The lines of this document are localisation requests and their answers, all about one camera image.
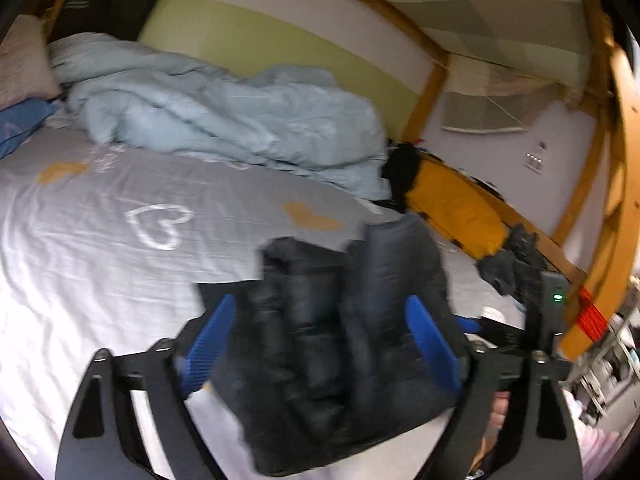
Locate black garment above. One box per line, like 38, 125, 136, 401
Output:
382, 142, 422, 211

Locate white storage rack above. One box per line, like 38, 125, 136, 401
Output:
570, 310, 640, 413

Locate yellow cushion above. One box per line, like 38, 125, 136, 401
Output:
402, 152, 506, 258

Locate black puffer jacket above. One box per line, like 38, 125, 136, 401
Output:
192, 212, 463, 478

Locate dark grey garment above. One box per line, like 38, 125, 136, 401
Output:
477, 225, 548, 306

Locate wooden bed frame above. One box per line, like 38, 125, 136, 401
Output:
40, 0, 632, 358

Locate pink pillow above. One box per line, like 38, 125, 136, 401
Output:
0, 14, 63, 111

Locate light blue duvet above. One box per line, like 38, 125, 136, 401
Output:
47, 32, 393, 201

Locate folded hanging mosquito net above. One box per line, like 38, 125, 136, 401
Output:
440, 55, 566, 136

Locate red tag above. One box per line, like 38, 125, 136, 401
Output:
577, 287, 612, 347

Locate blue pillow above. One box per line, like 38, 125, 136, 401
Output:
0, 97, 61, 161

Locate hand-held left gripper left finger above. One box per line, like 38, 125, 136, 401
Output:
54, 293, 238, 480

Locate grey heart print bed sheet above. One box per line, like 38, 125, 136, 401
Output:
0, 110, 531, 480

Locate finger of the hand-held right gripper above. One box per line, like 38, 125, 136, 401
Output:
452, 315, 531, 356

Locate checked canopy cloth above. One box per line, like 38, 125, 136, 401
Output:
320, 0, 596, 86

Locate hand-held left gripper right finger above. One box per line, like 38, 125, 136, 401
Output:
404, 294, 584, 480

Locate person's right hand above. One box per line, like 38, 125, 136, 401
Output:
491, 394, 512, 432

